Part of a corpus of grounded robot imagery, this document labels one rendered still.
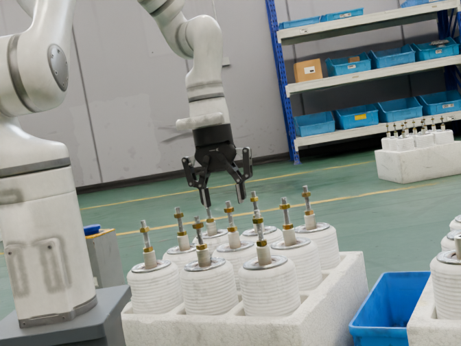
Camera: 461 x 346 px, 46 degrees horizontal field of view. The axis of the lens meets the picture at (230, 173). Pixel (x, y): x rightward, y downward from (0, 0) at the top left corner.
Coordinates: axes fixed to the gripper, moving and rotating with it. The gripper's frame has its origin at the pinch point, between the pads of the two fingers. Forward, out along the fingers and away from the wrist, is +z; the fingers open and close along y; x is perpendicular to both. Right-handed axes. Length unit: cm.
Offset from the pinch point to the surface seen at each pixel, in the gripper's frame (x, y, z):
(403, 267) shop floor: -61, -30, 34
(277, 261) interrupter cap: 13.6, -11.9, 9.9
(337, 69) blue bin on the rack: -449, 9, -56
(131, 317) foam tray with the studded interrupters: 15.3, 15.8, 17.1
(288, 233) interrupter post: 3.1, -12.2, 7.5
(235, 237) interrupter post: 0.8, -1.4, 7.7
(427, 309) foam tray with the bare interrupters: 20.0, -34.0, 17.3
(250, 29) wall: -498, 100, -122
